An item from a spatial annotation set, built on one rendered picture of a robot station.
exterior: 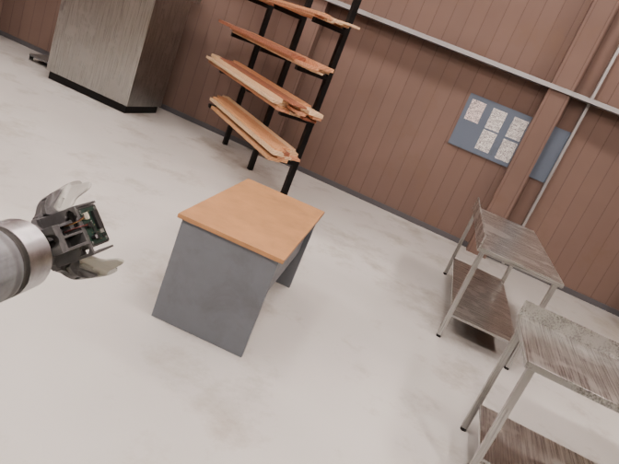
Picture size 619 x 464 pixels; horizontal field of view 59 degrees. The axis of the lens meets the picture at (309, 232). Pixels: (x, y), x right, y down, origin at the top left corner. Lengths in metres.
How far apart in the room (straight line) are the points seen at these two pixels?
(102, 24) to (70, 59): 0.76
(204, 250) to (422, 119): 5.68
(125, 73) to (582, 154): 6.57
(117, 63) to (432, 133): 4.70
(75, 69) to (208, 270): 6.16
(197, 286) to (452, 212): 5.76
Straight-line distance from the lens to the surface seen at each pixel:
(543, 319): 3.71
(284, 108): 6.48
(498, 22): 8.57
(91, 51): 8.98
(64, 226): 0.79
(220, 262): 3.36
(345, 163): 8.74
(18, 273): 0.70
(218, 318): 3.50
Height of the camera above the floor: 1.90
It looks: 18 degrees down
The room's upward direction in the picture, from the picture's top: 22 degrees clockwise
